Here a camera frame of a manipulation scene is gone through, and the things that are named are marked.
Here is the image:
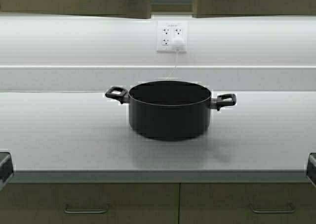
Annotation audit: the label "white wall outlet plate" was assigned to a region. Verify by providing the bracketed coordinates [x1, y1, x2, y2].
[157, 21, 188, 53]

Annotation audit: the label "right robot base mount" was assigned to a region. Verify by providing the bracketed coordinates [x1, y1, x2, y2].
[306, 153, 316, 186]

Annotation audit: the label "white plug adapter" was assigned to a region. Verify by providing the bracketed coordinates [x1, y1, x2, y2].
[171, 37, 186, 52]

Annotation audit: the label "drawer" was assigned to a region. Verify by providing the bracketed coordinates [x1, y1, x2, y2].
[180, 183, 316, 224]
[0, 183, 179, 224]

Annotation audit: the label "black pot with handles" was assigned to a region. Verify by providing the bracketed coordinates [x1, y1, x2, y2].
[105, 81, 237, 141]

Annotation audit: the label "cabinet door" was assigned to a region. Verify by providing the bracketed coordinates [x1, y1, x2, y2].
[0, 0, 151, 19]
[192, 0, 316, 18]

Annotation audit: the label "left lower drawer front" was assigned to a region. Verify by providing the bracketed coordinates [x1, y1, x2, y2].
[0, 183, 179, 224]

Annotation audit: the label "thin white cable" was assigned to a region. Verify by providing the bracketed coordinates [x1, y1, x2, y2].
[163, 51, 179, 81]

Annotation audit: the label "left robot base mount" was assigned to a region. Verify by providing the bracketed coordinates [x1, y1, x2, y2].
[0, 152, 14, 190]

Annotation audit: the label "right lower drawer front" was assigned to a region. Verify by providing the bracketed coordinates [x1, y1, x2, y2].
[180, 183, 316, 224]

